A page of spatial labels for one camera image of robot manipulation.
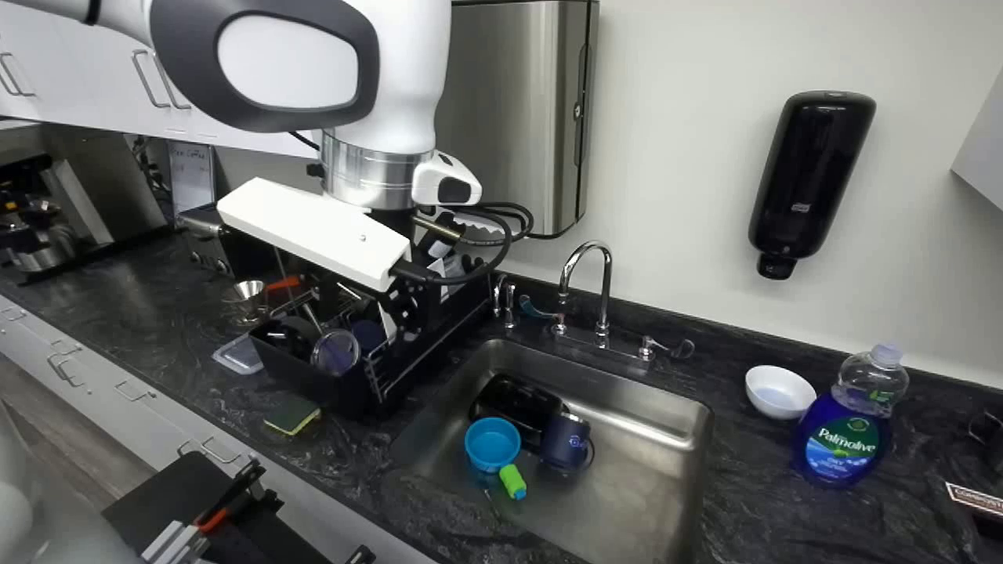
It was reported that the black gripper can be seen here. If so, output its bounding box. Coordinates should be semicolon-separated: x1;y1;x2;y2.
400;211;500;287

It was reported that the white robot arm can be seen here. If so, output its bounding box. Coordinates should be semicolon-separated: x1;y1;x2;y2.
5;0;482;291

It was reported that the black dish rack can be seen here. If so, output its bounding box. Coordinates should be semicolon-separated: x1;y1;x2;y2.
247;265;493;420

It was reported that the clear purple glass cup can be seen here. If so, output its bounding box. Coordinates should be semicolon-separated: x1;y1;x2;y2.
309;330;362;377

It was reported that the black container in sink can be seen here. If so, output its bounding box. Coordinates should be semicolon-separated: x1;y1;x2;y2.
468;377;564;451

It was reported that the light blue measuring cup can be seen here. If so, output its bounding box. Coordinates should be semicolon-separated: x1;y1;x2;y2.
463;418;530;502

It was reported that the stainless steel sink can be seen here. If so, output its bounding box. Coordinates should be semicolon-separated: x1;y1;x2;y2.
394;338;710;564

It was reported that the blue dish soap bottle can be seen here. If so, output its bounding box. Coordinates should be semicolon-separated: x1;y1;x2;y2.
795;343;909;486

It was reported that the steel paper towel dispenser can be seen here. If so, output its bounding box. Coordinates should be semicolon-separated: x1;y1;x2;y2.
440;0;600;239

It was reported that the chrome faucet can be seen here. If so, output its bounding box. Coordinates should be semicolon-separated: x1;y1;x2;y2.
553;240;621;347

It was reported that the green yellow sponge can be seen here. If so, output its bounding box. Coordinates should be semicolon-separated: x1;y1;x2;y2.
264;399;321;439

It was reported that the black tray with pens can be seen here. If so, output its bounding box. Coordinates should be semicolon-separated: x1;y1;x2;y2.
102;455;329;564

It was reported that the small white bowl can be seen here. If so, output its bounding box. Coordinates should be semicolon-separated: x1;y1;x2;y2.
745;362;818;420

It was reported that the black soap dispenser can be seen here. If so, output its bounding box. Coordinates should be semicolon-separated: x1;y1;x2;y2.
748;92;879;278

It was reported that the white upper cabinet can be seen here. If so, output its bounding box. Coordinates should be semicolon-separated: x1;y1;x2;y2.
0;0;317;161

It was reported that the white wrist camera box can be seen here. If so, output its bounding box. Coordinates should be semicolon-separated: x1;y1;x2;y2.
216;179;410;291

